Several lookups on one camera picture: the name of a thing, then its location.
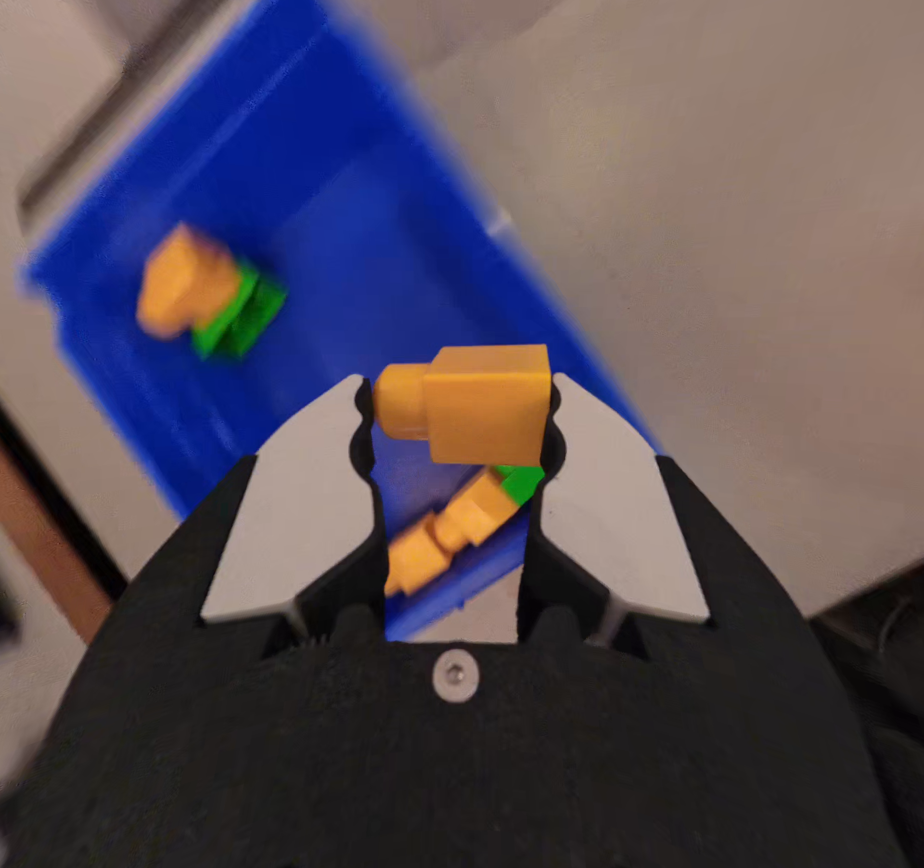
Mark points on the blue plastic storage bin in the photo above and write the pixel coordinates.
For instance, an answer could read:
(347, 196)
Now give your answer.
(346, 232)

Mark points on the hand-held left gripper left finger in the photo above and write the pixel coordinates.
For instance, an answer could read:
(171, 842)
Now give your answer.
(296, 514)

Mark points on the green toy block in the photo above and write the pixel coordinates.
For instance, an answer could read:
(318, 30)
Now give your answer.
(523, 482)
(245, 319)

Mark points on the grey desk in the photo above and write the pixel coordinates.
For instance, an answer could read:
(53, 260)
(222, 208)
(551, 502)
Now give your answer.
(722, 232)

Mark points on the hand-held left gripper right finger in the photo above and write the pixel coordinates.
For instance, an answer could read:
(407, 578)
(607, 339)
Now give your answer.
(621, 521)

